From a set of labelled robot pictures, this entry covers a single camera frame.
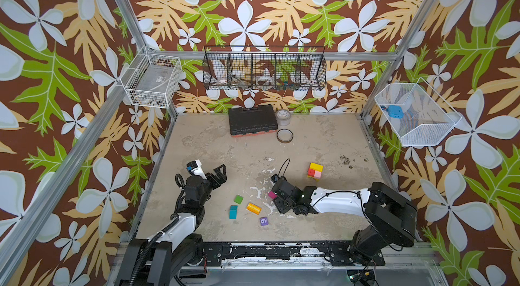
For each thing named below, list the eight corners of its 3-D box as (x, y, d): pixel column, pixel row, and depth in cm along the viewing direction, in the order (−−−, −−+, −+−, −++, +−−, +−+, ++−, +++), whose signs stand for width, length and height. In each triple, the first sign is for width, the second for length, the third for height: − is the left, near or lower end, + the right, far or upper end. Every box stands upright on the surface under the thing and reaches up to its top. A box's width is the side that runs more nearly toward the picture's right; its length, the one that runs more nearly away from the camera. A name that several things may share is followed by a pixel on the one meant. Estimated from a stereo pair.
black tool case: (230, 139, 111) (229, 132, 106) (229, 115, 122) (228, 108, 118) (277, 133, 113) (278, 127, 109) (271, 110, 125) (272, 104, 121)
